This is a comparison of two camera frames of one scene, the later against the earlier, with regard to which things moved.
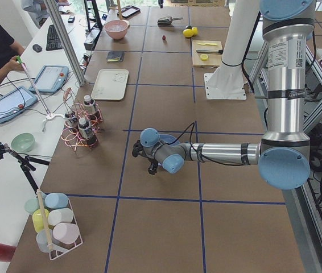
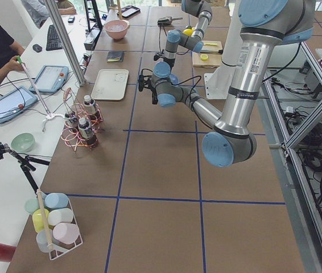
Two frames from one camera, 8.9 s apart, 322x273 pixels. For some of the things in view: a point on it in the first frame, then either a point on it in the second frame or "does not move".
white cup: (58, 216) does not move
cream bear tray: (110, 84) does not move
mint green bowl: (23, 142) does not move
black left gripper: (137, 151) -> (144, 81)
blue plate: (169, 139) -> (174, 79)
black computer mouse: (37, 48) does not move
